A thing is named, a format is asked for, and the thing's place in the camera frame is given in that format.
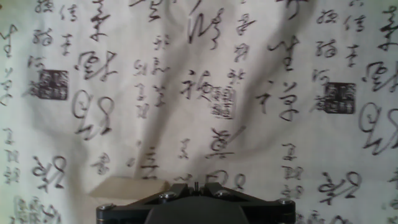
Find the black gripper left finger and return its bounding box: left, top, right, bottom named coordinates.
left=95, top=181, right=198, bottom=224

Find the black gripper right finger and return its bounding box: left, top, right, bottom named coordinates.
left=198, top=181, right=297, bottom=224

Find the light wooden cube block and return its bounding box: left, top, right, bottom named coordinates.
left=88, top=175, right=171, bottom=202

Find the beige calligraphy print cloth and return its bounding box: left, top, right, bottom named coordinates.
left=0, top=0, right=398, bottom=224

